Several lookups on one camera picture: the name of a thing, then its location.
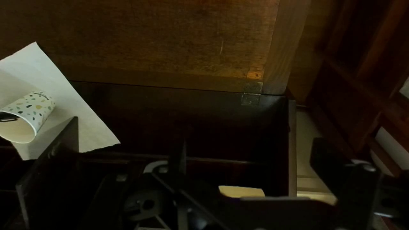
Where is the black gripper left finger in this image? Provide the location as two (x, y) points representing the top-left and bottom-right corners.
(16, 115), (81, 230)

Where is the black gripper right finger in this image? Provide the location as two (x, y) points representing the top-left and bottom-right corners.
(310, 137), (382, 230)

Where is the wooden slatted chair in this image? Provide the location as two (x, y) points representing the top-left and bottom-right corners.
(289, 0), (409, 180)

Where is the white paper sheet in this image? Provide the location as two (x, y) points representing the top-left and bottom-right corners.
(0, 41), (122, 162)

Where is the white bed mattress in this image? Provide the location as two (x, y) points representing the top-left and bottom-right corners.
(374, 75), (409, 173)

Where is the small pale desk label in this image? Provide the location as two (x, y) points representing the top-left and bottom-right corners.
(218, 184), (268, 199)

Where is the dark wooden secretary desk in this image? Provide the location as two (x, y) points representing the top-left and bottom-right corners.
(0, 0), (325, 230)

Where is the speckled white paper cup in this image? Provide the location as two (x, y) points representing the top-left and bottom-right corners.
(0, 91), (58, 144)

